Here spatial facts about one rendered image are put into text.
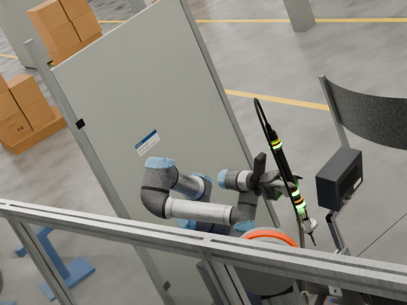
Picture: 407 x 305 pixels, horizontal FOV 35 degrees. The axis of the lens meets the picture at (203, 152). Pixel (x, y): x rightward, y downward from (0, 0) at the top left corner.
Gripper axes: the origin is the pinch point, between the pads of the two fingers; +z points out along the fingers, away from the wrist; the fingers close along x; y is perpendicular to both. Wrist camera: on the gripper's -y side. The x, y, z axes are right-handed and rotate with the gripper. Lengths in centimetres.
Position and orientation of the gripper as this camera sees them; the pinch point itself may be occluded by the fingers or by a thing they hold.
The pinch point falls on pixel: (295, 180)
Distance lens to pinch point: 219.4
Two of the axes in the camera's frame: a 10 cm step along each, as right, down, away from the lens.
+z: 7.0, 0.3, -7.1
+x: -6.0, 5.5, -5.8
